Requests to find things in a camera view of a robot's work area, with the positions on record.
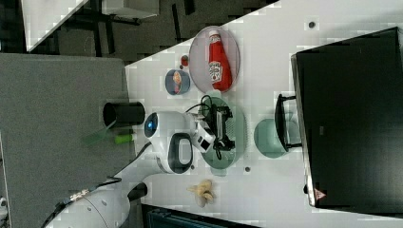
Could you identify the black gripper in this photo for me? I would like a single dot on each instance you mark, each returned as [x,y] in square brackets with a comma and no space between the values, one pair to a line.
[217,119]

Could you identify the green strainer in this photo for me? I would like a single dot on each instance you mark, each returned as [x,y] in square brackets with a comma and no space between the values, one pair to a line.
[220,161]

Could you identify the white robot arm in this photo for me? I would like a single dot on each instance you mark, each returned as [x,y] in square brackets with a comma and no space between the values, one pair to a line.
[172,137]

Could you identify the red ketchup bottle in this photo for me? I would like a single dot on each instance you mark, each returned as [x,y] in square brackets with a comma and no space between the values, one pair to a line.
[218,65]

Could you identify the blue bowl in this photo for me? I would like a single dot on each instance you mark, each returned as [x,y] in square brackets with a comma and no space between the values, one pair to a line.
[170,84]

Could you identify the toy watermelon slice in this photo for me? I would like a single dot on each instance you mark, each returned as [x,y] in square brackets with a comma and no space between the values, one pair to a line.
[176,89]

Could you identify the toy orange slice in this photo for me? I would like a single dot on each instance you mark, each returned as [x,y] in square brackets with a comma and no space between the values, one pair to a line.
[177,78]

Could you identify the pink plate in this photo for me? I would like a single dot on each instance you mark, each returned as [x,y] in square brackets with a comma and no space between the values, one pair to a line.
[199,57]

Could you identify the toy strawberry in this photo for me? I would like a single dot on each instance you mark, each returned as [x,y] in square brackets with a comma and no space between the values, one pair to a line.
[185,60]

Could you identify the peeled toy banana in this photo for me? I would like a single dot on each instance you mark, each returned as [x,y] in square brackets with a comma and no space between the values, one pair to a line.
[202,192]

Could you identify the black toaster oven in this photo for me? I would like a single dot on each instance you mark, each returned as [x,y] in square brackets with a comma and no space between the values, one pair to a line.
[349,97]

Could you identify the black cylinder post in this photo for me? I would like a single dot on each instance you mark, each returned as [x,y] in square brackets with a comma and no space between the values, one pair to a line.
[139,191]
[123,114]

